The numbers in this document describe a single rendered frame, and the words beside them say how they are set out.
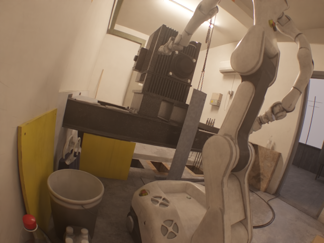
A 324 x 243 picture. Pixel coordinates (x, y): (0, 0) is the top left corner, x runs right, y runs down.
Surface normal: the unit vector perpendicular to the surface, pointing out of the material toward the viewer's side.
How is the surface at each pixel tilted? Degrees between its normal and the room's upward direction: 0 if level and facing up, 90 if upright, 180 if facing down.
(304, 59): 101
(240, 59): 90
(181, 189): 69
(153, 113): 90
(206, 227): 90
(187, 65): 90
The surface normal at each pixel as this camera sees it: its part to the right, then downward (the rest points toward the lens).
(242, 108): -0.78, -0.15
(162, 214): 0.50, -0.62
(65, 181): 0.78, 0.22
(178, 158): 0.29, 0.16
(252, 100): 0.39, 0.39
